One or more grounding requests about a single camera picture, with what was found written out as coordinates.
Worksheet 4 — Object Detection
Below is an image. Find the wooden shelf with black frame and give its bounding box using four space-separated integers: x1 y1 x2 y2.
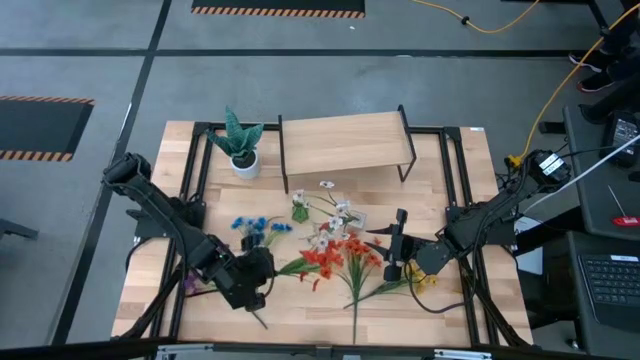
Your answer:
276 103 418 196

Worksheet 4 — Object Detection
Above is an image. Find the green glass vase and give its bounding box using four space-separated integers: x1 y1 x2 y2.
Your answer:
291 201 311 225

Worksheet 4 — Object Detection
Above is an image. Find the yellow extension cable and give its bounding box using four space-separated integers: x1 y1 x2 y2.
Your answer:
410 0 542 36
504 2 640 172

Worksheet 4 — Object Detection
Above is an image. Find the black table edge rail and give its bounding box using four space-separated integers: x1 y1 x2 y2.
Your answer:
0 338 640 360

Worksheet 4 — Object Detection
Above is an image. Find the white artificial flower bunch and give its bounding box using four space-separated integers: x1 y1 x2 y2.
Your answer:
291 179 364 252

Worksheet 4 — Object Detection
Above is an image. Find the blue artificial flower bunch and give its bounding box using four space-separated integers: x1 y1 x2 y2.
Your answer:
230 215 294 250

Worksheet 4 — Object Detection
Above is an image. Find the black device with screen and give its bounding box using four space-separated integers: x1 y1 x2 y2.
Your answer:
599 110 640 169

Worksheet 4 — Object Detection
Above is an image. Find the orange artificial flower bunch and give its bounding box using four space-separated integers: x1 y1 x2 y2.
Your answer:
335 234 386 346

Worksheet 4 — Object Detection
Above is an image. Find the black hazard-striped floor mat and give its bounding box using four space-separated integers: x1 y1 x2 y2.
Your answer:
190 0 367 20
0 95 96 163

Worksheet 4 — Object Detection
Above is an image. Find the snake plant in white pot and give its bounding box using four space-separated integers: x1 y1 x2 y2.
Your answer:
204 105 265 181

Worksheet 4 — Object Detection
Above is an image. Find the purple artificial flower bunch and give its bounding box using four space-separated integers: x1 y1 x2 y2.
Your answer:
182 272 269 331

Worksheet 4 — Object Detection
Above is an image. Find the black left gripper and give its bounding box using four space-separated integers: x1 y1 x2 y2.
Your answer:
214 233 277 312

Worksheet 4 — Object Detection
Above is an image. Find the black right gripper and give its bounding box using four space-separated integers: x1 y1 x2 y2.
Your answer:
363 208 420 283

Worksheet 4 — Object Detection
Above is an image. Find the red artificial flower bunch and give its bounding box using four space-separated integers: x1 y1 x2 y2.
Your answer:
276 239 347 293

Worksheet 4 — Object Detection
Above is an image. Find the black chair base leg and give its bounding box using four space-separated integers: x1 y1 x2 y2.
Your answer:
0 217 40 242

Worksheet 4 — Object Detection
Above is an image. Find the person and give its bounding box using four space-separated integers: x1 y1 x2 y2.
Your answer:
568 0 640 95

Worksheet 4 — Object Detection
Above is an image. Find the thin white rod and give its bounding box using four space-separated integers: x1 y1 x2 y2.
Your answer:
519 133 640 216

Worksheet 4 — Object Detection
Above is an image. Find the red-handled tool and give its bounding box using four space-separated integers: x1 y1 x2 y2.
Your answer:
606 184 640 230

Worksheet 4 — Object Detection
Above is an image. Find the yellow artificial flower bunch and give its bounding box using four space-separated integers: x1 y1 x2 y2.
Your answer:
343 261 440 310

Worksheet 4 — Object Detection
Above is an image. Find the dark side desk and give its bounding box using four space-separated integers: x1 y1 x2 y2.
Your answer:
563 104 640 359

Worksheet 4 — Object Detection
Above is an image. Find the black keyboard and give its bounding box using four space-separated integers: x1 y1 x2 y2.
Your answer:
577 252 640 332

